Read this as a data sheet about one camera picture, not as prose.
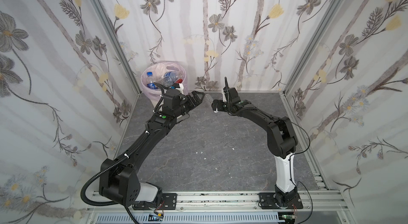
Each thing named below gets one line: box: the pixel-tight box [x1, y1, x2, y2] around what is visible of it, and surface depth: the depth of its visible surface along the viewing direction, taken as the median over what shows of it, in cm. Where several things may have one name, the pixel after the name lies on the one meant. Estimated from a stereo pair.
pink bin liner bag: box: [140, 61, 189, 100], surface depth 98 cm
